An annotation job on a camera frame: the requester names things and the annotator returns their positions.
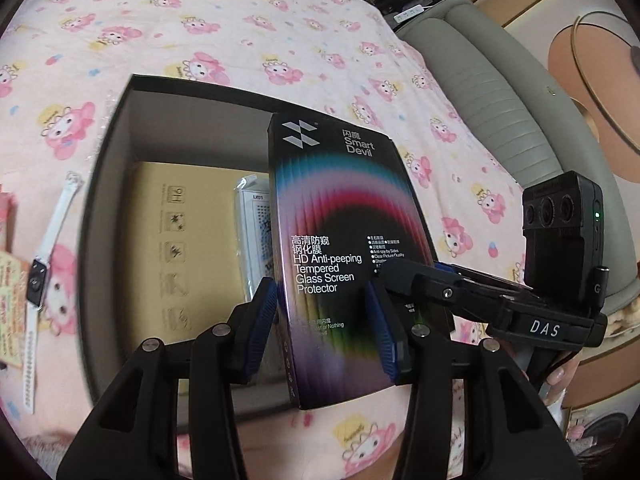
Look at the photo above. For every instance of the grey padded headboard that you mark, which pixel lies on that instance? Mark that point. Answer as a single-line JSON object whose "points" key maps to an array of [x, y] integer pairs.
{"points": [[500, 100]]}

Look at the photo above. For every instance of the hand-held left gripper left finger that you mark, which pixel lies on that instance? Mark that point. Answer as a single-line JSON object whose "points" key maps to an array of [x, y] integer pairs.
{"points": [[262, 330]]}

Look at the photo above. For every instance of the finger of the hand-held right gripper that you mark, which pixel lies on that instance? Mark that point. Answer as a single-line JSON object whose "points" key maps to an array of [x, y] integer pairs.
{"points": [[430, 285], [445, 266]]}

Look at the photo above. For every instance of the person's right hand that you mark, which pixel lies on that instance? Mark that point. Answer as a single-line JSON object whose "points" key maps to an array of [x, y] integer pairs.
{"points": [[557, 379]]}

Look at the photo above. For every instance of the clear bubble wrap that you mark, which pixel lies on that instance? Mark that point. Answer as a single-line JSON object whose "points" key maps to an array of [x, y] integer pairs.
{"points": [[107, 120]]}

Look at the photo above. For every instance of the black screen protector box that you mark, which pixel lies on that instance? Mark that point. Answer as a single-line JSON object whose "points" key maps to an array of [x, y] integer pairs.
{"points": [[325, 200]]}

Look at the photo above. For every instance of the pink printed blanket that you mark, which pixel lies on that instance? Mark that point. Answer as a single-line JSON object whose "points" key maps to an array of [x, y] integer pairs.
{"points": [[250, 35]]}

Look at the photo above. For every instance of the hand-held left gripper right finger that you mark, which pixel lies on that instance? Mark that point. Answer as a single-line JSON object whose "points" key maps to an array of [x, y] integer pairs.
{"points": [[380, 330]]}

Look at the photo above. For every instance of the black cardboard box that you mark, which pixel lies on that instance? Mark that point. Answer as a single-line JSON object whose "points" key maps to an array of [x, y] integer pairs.
{"points": [[175, 120]]}

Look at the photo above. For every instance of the white smartwatch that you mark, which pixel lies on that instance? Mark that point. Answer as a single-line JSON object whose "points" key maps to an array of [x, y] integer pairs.
{"points": [[37, 275]]}

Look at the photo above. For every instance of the red printed packet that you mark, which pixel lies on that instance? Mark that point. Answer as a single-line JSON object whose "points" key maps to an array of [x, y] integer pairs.
{"points": [[7, 280]]}

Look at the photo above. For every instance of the cartoon bead kit packet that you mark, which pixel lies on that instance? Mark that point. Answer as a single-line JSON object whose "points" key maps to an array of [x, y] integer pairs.
{"points": [[255, 230]]}

